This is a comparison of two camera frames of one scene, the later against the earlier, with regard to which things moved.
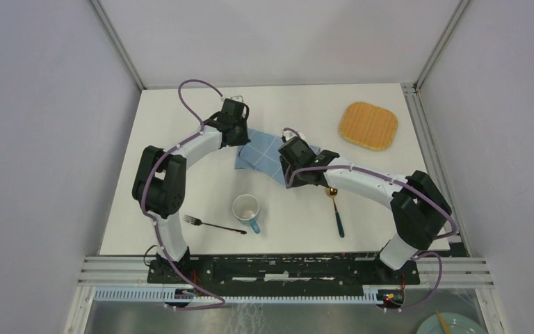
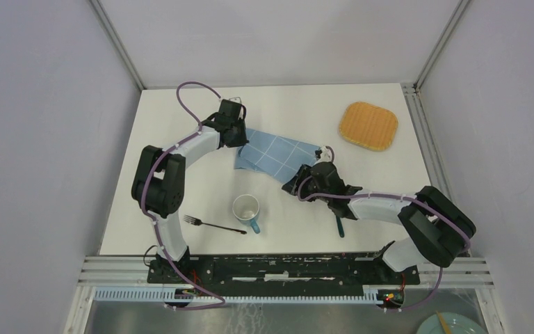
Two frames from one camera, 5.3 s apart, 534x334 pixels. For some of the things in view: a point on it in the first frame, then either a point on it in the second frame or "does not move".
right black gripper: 297,181 -> 290,186
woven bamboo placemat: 369,126 does not move
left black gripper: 245,138 does not move
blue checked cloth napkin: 261,154 does not move
